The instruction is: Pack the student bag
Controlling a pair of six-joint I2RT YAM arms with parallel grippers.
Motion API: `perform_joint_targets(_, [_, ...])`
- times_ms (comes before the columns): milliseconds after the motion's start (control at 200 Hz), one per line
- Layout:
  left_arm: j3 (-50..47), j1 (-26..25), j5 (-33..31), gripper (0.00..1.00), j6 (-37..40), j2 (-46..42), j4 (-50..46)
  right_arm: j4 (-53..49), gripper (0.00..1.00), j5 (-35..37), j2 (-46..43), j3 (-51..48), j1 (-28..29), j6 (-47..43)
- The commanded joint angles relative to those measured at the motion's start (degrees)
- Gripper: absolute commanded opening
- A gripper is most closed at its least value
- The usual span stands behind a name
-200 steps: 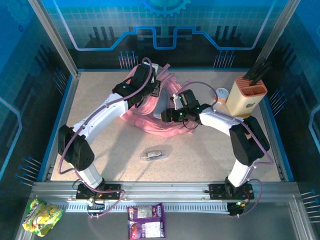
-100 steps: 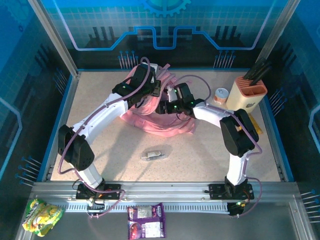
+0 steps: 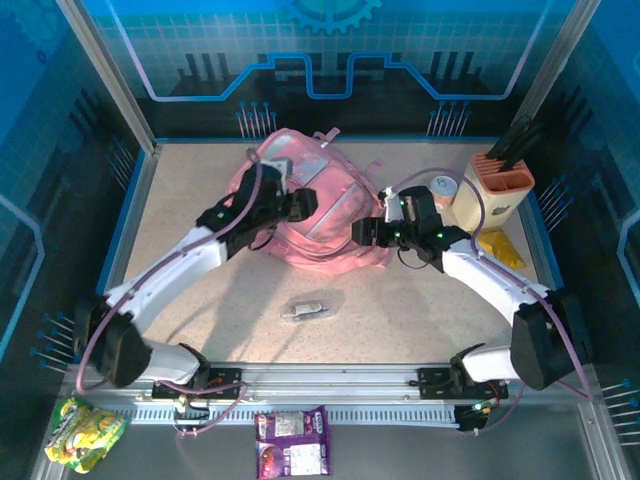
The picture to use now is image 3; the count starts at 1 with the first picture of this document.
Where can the pink student backpack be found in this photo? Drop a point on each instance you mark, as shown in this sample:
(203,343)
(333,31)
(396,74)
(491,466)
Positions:
(335,225)

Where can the yellow snack packet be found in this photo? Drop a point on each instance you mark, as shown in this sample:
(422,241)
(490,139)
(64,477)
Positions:
(500,247)

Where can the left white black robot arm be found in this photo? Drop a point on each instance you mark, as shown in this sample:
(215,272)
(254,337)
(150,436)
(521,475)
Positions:
(165,280)

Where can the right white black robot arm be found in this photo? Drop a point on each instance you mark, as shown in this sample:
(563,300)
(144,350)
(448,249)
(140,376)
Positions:
(485,272)

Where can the clear plastic bag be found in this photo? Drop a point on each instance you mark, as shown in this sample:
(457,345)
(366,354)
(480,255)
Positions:
(332,300)

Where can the purple snack bag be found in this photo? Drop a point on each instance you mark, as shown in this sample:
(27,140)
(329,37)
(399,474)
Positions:
(292,442)

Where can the green yellow snack bag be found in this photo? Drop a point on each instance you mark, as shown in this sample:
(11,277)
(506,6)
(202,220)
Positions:
(82,435)

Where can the beverage can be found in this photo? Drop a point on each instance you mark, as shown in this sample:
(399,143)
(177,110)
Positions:
(442,190)

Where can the beige holder with orange top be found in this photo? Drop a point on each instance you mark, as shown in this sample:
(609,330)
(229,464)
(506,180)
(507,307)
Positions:
(480,205)

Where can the black junction box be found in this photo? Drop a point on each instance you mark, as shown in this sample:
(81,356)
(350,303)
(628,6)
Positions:
(470,420)

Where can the aluminium rail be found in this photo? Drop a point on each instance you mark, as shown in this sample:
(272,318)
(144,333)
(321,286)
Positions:
(330,375)

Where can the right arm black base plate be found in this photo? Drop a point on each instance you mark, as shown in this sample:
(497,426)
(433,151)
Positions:
(432,382)

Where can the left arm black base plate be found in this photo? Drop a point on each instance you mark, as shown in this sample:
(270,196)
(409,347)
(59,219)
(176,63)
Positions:
(227,380)

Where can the aluminium frame post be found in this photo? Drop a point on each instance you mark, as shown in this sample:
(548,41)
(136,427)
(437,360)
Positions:
(550,65)
(105,70)

